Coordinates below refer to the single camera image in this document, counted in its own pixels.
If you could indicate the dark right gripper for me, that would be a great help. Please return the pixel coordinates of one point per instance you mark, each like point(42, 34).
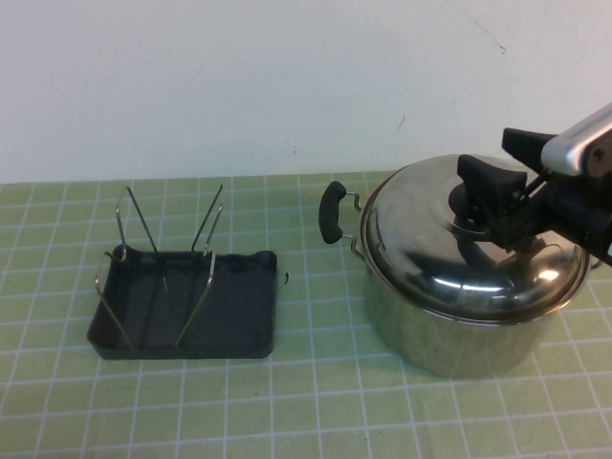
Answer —
point(569, 215)

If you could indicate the stainless steel lid black knob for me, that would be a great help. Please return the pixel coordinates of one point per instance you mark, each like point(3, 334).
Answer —
point(430, 268)

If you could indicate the green white grid mat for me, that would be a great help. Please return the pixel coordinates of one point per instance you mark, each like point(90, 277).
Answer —
point(334, 406)

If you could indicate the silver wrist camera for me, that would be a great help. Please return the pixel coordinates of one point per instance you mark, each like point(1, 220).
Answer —
point(569, 148)

